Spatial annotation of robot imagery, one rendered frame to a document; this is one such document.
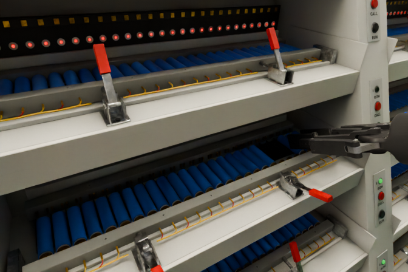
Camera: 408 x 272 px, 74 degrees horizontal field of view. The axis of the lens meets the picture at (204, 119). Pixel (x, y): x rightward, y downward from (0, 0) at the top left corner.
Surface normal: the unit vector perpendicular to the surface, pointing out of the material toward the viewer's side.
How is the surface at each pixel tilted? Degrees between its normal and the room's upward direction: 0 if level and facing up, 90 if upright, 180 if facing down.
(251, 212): 21
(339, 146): 91
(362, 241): 90
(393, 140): 79
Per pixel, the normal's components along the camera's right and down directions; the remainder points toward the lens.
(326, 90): 0.50, 0.43
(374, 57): 0.48, 0.09
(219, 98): 0.03, -0.87
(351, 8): -0.86, 0.22
